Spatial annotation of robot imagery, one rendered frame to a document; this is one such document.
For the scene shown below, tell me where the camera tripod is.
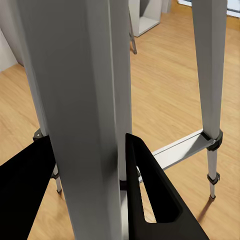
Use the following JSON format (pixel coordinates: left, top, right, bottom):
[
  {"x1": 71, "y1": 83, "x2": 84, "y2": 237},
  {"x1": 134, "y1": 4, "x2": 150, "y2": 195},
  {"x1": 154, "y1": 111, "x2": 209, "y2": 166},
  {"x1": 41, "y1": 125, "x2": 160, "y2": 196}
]
[{"x1": 7, "y1": 0, "x2": 228, "y2": 240}]

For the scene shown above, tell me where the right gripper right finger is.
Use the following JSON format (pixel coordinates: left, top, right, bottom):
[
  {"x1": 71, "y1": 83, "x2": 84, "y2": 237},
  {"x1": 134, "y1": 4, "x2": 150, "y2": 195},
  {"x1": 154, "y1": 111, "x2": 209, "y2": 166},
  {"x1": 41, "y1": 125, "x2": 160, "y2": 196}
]
[{"x1": 125, "y1": 133, "x2": 210, "y2": 240}]

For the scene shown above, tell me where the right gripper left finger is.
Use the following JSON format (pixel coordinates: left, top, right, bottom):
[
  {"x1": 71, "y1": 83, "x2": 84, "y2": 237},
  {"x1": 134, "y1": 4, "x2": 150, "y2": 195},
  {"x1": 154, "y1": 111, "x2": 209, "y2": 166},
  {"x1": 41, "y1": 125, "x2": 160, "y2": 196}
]
[{"x1": 0, "y1": 135, "x2": 56, "y2": 240}]

